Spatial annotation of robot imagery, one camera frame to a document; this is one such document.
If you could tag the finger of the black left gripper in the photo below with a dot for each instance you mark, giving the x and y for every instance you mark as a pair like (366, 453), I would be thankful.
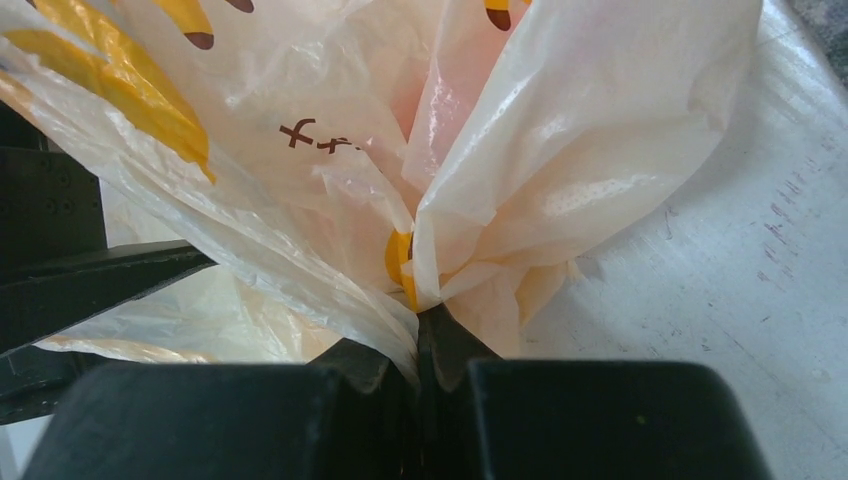
(40, 300)
(33, 380)

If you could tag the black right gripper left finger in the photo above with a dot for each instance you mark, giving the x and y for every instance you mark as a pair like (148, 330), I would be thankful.
(341, 416)

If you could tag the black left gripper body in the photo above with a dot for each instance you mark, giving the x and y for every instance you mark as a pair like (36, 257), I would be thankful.
(50, 204)

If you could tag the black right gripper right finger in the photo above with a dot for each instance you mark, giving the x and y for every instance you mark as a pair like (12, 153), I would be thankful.
(485, 417)

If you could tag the orange plastic grocery bag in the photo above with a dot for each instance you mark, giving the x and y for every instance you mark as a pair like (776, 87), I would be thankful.
(349, 164)

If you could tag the canvas tote bag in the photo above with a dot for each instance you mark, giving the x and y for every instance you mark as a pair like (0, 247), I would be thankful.
(827, 19)

